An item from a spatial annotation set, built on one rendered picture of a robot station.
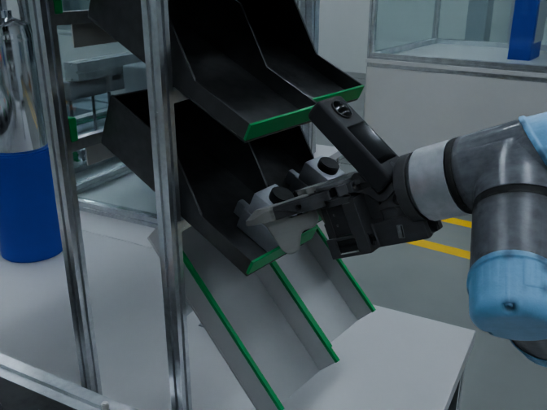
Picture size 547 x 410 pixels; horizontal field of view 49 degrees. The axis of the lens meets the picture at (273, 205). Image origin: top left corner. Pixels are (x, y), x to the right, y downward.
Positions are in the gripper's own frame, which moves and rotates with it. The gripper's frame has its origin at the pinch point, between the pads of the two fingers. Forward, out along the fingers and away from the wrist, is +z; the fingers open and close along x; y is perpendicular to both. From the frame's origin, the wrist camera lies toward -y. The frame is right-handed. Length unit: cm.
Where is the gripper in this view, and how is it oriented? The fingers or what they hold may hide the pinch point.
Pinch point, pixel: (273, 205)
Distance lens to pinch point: 74.0
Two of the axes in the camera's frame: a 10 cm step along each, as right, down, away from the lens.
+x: 6.0, -3.0, 7.4
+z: -7.2, 2.0, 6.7
